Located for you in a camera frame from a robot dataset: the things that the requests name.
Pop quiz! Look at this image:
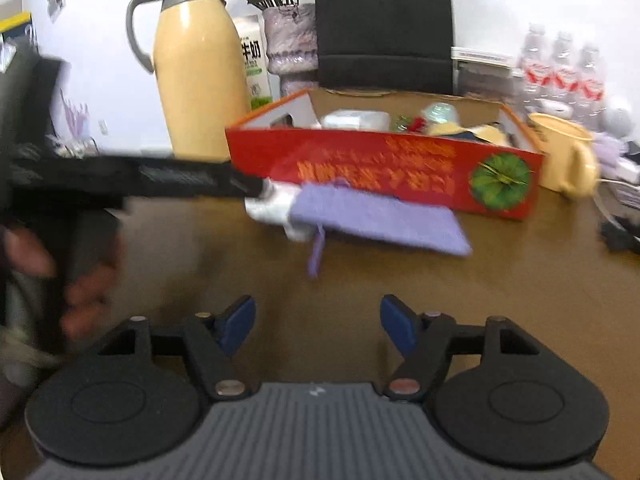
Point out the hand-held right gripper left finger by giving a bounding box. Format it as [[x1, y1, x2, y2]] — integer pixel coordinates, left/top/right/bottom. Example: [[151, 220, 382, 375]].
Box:
[[97, 295, 257, 402]]

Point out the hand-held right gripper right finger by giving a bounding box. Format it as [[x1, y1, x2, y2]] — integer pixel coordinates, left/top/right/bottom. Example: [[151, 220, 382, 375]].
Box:
[[380, 294, 542, 403]]

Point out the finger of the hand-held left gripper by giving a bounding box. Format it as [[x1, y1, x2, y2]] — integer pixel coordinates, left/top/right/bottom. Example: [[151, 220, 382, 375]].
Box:
[[10, 154, 267, 202]]

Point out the white packet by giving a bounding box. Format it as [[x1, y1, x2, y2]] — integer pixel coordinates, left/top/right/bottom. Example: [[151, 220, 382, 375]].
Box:
[[244, 181, 321, 244]]

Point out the purple knitted pouch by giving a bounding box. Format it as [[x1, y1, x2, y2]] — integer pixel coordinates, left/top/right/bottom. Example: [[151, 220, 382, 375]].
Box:
[[290, 178, 474, 279]]

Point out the red cardboard box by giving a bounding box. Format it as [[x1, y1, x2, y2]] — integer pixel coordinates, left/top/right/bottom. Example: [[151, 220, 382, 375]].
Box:
[[225, 87, 546, 223]]

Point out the person's left forearm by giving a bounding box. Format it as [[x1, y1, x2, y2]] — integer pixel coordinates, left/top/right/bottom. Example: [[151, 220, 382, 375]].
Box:
[[0, 275, 67, 431]]

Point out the person's left hand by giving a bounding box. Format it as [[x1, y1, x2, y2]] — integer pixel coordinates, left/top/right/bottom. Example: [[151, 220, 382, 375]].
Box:
[[0, 225, 123, 342]]

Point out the dark grey cabinet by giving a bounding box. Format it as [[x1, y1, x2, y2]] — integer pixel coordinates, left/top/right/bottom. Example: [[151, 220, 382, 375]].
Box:
[[0, 12, 38, 78]]

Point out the yellow thermos jug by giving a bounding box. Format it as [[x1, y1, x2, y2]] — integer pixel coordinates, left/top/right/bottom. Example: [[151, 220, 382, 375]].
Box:
[[126, 0, 251, 163]]

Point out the white milk carton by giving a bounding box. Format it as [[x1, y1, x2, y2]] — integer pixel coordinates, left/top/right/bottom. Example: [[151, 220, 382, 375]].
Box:
[[234, 12, 274, 111]]

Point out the patterned purple vase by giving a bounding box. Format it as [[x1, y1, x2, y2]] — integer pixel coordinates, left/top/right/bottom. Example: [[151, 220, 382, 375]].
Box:
[[262, 2, 321, 98]]

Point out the white wrapped item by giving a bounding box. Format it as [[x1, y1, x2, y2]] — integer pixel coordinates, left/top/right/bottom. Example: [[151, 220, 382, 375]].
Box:
[[320, 109, 392, 131]]

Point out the pale yellow item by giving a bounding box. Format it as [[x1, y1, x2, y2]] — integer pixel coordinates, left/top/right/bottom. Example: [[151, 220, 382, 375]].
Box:
[[430, 122, 509, 147]]

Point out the teal round item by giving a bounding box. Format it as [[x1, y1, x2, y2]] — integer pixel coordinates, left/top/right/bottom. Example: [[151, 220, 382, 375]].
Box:
[[422, 102, 459, 129]]

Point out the yellow mug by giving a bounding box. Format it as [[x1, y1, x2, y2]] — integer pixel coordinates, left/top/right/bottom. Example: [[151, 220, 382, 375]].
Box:
[[527, 112, 601, 202]]

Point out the black paper bag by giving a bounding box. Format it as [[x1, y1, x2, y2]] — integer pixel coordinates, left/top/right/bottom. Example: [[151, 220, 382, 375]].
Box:
[[313, 0, 455, 96]]

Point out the flat white box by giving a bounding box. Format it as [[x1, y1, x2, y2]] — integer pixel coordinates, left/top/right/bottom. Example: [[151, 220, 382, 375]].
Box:
[[451, 46, 522, 69]]

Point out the clear water bottle red label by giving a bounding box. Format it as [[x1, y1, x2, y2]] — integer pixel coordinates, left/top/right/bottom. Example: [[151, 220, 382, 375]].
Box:
[[517, 22, 551, 111], [547, 30, 579, 112], [575, 44, 607, 121]]

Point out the white round device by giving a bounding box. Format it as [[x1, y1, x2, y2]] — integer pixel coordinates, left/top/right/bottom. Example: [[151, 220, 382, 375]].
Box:
[[602, 95, 635, 136]]

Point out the purple wall sticker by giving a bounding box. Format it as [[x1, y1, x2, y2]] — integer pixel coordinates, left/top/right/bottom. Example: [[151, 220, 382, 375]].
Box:
[[59, 89, 91, 141]]

